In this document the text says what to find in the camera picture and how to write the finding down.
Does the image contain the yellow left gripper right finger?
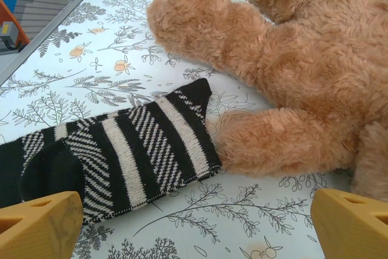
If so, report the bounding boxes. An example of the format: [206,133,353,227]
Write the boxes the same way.
[311,188,388,259]

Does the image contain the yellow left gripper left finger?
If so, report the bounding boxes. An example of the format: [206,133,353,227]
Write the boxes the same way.
[0,190,84,259]

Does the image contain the black white striped sock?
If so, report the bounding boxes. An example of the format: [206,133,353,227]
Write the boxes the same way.
[0,78,224,226]

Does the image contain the floral patterned tablecloth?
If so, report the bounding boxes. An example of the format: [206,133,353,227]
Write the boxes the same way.
[0,0,388,259]

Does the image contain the brown plush teddy bear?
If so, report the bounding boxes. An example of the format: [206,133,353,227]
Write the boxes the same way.
[146,0,388,204]

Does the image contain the blue and orange wall sticker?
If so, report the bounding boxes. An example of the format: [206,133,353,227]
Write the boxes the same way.
[0,0,76,56]

